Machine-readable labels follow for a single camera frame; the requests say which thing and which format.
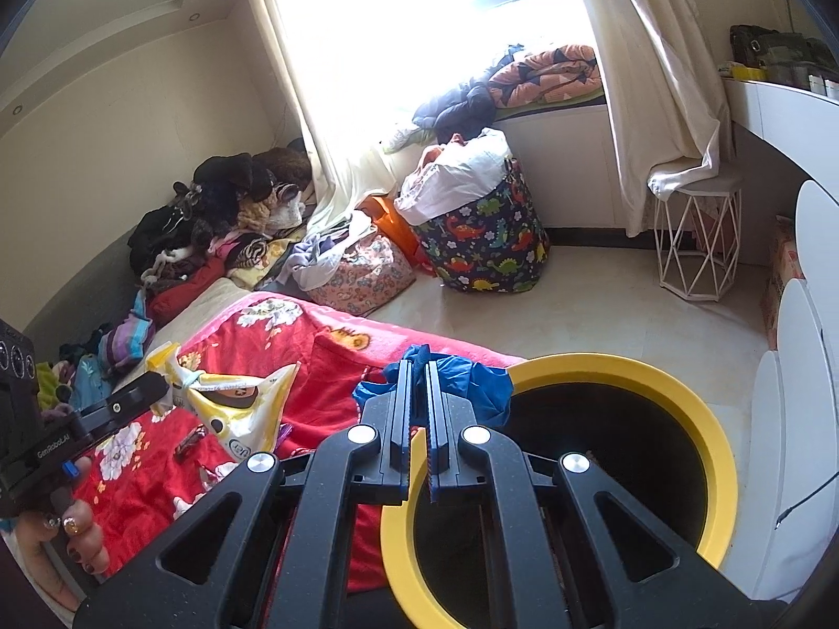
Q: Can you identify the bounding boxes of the striped purple cloth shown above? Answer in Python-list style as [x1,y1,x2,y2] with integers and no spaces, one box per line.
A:
[98,291,158,368]

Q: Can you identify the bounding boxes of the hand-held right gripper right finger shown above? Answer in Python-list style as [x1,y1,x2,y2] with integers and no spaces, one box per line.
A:
[425,362,788,629]

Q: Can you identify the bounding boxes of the blue plastic bag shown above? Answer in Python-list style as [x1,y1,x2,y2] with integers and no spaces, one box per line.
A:
[352,344,513,435]

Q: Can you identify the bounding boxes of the beige bed sheet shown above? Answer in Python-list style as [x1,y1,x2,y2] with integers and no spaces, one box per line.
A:
[150,275,258,368]

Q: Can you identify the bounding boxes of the yellow-rimmed black trash bin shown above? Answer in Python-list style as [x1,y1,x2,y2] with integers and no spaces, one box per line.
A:
[380,352,738,629]

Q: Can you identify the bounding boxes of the camouflage bag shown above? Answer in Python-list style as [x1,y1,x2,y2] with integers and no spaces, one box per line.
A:
[730,25,839,89]

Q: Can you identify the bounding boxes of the orange patterned quilt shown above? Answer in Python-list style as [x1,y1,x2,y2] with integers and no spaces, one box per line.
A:
[488,45,604,109]

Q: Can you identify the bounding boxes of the red floral blanket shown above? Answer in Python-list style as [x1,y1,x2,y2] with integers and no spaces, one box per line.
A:
[66,291,525,594]

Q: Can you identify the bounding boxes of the light blue cloth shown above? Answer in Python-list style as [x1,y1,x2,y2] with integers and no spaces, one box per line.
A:
[66,354,114,410]

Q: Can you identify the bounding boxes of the dark puffer jacket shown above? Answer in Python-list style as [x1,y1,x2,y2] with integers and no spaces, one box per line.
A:
[412,82,497,136]

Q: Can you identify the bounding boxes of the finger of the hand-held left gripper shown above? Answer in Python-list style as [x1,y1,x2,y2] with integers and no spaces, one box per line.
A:
[79,372,170,439]

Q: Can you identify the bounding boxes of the person's left hand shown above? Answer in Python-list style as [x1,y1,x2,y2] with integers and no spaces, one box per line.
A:
[13,455,111,612]

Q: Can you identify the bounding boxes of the large white plastic bag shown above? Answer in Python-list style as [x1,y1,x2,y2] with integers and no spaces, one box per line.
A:
[393,127,513,227]

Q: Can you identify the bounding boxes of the pile of dark clothes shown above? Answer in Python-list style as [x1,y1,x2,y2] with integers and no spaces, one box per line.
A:
[127,150,316,276]

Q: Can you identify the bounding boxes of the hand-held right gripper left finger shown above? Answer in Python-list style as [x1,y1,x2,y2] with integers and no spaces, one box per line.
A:
[72,359,416,629]

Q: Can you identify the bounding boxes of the pink floral bag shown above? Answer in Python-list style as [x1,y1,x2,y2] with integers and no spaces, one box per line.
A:
[305,232,417,317]

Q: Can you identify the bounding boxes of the red garment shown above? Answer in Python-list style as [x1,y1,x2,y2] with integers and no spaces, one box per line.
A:
[147,255,227,323]

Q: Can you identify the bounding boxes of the cream curtain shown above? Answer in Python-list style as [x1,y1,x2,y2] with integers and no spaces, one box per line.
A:
[564,0,735,238]
[239,0,434,237]

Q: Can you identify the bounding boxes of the white wire stool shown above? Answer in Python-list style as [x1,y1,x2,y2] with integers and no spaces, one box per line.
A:
[648,170,745,303]

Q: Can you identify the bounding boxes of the dinosaur print laundry basket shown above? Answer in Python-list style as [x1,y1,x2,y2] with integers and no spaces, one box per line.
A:
[410,157,552,295]

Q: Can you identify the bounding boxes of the lilac and white clothes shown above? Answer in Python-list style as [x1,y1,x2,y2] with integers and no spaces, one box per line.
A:
[278,210,376,290]

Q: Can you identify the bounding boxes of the yellow snack bag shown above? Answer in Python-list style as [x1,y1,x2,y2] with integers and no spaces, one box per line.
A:
[145,341,300,463]

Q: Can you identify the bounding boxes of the white wall shelf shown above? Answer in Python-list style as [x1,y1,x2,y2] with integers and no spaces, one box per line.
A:
[721,74,839,211]

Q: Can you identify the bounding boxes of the white scalloped cabinet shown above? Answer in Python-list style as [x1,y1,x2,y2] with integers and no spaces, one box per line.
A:
[754,180,839,604]

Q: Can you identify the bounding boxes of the orange bag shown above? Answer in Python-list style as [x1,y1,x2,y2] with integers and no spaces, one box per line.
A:
[360,195,434,271]

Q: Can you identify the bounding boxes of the cardboard box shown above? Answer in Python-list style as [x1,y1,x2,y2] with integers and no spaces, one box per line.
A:
[760,215,809,350]

